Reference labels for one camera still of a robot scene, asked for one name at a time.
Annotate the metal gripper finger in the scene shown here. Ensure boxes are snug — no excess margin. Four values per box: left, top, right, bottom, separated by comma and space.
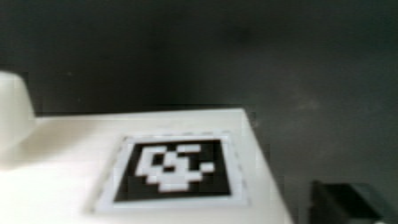
309, 181, 398, 224

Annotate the white drawer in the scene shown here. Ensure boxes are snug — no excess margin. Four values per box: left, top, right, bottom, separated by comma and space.
0, 71, 293, 224

